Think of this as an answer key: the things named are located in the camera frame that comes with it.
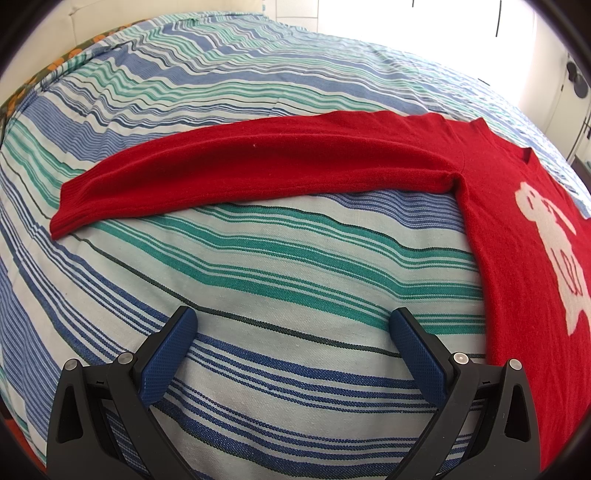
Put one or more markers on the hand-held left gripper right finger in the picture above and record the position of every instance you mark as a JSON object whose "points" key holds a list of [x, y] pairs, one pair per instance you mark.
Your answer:
{"points": [[415, 355]]}

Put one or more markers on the white wardrobe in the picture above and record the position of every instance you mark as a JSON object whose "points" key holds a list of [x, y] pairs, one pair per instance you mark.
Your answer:
{"points": [[415, 18]]}

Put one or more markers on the red sweater with white rabbit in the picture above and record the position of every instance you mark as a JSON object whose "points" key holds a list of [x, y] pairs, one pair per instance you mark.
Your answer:
{"points": [[277, 166]]}

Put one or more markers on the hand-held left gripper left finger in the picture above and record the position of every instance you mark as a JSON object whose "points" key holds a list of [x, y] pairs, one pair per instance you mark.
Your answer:
{"points": [[166, 355]]}

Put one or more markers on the blue green striped bedspread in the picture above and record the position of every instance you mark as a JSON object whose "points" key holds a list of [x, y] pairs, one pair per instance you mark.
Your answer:
{"points": [[277, 258]]}

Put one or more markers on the beige headboard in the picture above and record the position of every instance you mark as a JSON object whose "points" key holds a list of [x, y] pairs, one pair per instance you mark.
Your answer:
{"points": [[92, 23]]}

